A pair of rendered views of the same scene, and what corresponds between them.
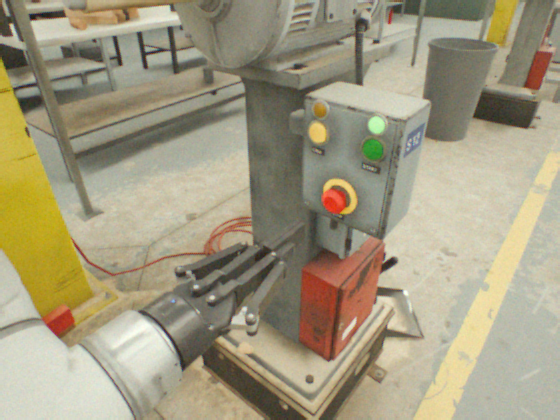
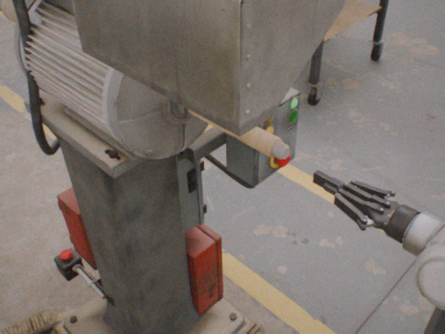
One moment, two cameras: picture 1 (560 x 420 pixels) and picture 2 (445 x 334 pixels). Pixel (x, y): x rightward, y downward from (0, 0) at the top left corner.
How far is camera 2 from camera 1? 1.03 m
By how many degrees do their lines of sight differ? 65
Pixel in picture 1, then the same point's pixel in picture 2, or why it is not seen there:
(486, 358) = not seen: hidden behind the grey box
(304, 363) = (218, 318)
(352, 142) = (283, 122)
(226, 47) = (192, 133)
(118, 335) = (432, 220)
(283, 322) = (181, 323)
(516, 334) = not seen: hidden behind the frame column
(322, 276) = (206, 245)
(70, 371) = not seen: outside the picture
